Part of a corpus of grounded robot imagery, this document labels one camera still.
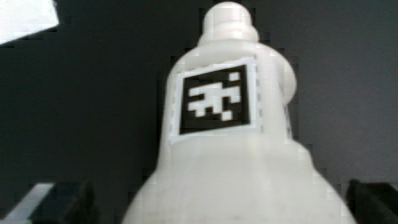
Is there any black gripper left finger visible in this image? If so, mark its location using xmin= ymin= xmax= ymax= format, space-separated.
xmin=26 ymin=179 xmax=99 ymax=224

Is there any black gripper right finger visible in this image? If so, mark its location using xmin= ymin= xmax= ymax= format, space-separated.
xmin=346 ymin=179 xmax=398 ymax=224

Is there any white lamp bulb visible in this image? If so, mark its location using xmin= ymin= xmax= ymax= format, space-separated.
xmin=120 ymin=2 xmax=357 ymax=224

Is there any white marker sheet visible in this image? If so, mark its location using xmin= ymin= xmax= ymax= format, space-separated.
xmin=0 ymin=0 xmax=58 ymax=45

